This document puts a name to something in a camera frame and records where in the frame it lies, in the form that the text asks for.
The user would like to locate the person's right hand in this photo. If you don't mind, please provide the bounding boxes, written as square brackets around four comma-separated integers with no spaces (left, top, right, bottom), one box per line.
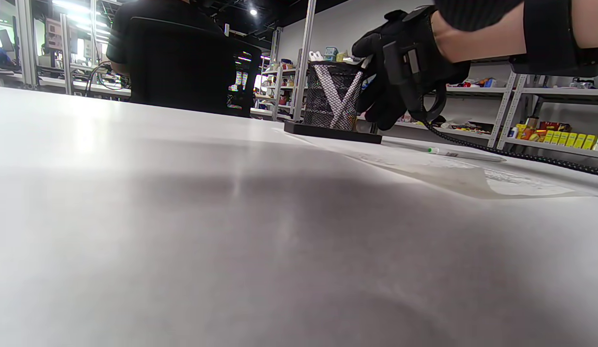
[352,5,470,131]

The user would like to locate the person's left hand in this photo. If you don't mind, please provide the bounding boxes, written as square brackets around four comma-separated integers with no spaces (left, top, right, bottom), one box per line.
[433,0,525,32]

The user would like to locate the white mechanical pencil blue cap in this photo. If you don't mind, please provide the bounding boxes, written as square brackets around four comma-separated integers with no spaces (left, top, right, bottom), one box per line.
[318,52,355,130]
[329,54,375,130]

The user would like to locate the white mechanical pencil yellow cap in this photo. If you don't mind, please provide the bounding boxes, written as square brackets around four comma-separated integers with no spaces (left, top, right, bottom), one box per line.
[313,51,351,130]

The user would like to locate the white mechanical pencil green cap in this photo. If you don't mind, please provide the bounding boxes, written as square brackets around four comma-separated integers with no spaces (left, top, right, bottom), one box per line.
[383,139,508,163]

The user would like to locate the person's right forearm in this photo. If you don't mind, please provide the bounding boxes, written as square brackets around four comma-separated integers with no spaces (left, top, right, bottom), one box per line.
[430,0,598,66]

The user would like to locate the lined paper sheet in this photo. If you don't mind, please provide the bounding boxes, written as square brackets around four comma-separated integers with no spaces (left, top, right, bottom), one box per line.
[279,133,598,200]

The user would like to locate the black armband with battery box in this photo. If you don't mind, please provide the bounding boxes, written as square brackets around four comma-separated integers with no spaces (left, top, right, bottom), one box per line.
[508,0,598,78]

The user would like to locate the black mesh pen holder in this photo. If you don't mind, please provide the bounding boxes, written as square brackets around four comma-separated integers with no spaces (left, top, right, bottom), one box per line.
[304,60,364,132]

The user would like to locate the black rectangular block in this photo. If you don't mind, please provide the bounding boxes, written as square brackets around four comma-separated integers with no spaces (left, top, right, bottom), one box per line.
[284,120,382,144]

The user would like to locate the grey metal storage shelf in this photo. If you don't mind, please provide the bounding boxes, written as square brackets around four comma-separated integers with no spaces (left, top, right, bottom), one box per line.
[258,27,311,121]
[395,58,598,160]

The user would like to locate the row of yellow packets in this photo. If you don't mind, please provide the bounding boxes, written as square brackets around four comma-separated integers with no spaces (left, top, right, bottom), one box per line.
[542,130,598,150]

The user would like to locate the black mesh office chair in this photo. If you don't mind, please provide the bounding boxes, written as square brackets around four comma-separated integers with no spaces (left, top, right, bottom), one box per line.
[127,17,262,118]

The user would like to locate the white office desk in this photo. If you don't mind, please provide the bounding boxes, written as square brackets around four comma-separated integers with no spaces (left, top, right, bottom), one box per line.
[0,67,132,98]

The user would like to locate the ceiling light strips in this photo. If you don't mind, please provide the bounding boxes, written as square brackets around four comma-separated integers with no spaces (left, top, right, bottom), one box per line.
[52,0,114,39]

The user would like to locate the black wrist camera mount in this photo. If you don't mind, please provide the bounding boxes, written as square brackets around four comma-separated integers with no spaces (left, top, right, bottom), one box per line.
[382,40,425,97]

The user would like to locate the aluminium frame post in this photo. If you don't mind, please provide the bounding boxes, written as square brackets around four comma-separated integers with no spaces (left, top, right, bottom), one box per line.
[292,0,319,121]
[60,12,75,94]
[17,0,39,90]

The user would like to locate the black braided cable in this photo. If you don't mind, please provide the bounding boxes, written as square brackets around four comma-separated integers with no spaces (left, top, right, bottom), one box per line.
[410,82,598,176]

